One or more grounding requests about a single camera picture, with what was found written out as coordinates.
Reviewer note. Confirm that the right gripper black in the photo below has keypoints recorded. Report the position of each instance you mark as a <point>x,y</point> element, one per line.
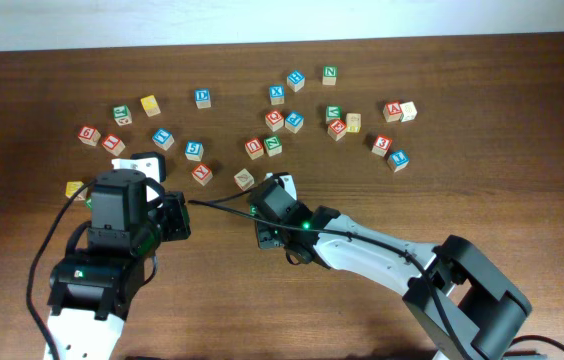
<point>266,233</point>

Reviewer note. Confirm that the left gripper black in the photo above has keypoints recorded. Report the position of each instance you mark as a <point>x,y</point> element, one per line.
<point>176,216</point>

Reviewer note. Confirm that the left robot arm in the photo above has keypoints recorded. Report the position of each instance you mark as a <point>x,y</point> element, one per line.
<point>103,267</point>

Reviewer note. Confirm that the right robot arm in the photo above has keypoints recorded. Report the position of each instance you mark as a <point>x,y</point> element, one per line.
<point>465,304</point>

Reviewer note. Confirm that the plain leaf picture block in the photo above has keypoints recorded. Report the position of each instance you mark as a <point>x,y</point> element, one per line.
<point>244,179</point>

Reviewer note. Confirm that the green Z block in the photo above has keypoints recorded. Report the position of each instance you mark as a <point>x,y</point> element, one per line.
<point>273,145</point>

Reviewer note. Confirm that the red U block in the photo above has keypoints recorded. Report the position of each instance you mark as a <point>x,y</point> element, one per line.
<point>254,148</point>

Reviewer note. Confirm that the yellow W block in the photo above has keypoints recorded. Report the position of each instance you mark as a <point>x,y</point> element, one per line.
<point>75,188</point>

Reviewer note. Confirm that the red I block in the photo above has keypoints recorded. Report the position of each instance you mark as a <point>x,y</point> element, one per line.
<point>113,144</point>

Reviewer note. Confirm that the red Y block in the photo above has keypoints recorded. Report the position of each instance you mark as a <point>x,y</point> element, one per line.
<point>202,174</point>

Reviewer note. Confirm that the blue P block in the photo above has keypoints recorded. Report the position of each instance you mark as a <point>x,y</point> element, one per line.
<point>294,122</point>

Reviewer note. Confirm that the red Q block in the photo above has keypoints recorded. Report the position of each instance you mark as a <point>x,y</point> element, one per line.
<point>274,120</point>

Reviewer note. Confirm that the blue T block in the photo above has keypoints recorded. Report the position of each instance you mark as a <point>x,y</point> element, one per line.
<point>163,139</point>

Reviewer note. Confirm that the red 6 block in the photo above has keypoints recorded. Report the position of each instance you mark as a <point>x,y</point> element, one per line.
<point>89,135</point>

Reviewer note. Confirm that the blue 5 block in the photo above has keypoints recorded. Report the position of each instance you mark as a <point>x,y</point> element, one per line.
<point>194,151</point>

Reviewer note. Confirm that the red E block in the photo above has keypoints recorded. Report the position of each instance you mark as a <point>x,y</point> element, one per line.
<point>337,129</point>

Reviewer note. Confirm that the green J block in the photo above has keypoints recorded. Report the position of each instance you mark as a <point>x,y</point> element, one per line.
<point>122,115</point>

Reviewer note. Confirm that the green V block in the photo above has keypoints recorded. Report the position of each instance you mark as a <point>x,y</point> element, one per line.
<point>332,113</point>

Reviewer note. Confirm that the blue X block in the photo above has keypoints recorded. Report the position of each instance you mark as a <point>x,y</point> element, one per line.
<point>277,94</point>

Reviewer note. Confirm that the plain yellow-print block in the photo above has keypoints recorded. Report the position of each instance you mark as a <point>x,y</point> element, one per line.
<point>353,122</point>

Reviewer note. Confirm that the yellow block top left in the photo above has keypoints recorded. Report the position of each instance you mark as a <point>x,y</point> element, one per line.
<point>150,105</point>

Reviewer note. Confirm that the blue H block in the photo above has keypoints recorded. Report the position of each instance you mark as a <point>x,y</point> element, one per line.
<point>296,80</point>

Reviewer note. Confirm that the red 3 block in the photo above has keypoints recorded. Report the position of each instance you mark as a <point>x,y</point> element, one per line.
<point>381,145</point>

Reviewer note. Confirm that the blue D block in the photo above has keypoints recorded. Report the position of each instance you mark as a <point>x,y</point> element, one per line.
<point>202,98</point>

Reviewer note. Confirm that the blue L block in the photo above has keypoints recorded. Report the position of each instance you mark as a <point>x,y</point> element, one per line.
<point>398,160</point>

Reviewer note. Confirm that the green N block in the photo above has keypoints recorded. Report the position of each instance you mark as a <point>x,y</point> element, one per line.
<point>330,74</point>

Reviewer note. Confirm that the red A block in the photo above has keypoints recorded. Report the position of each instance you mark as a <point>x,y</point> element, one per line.
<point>392,112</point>

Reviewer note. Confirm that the plain white picture block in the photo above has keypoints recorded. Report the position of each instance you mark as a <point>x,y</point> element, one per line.
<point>409,111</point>

